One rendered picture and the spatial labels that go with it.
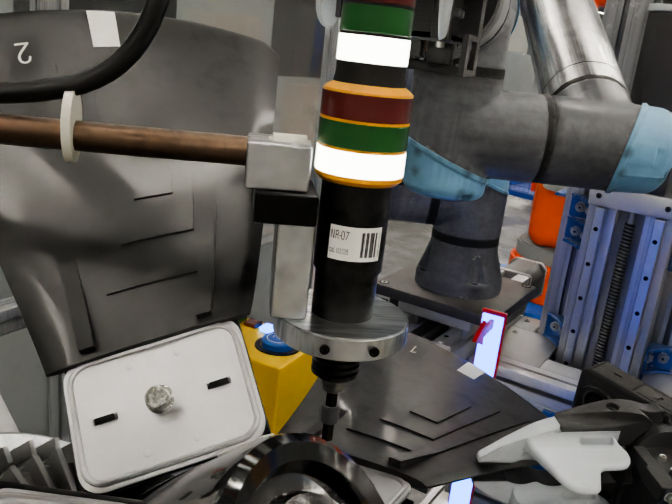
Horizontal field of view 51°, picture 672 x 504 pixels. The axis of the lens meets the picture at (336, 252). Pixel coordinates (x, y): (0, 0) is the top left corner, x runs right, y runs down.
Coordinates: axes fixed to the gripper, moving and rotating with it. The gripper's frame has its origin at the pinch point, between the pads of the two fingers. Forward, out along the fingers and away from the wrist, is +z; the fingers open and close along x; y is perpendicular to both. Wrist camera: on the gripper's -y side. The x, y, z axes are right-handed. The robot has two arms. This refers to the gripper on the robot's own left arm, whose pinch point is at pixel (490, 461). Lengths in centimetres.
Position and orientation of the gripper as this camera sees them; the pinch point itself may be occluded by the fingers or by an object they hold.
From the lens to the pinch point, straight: 48.8
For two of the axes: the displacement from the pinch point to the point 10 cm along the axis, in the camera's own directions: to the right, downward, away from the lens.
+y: 1.4, 4.0, -9.1
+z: -9.8, -0.6, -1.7
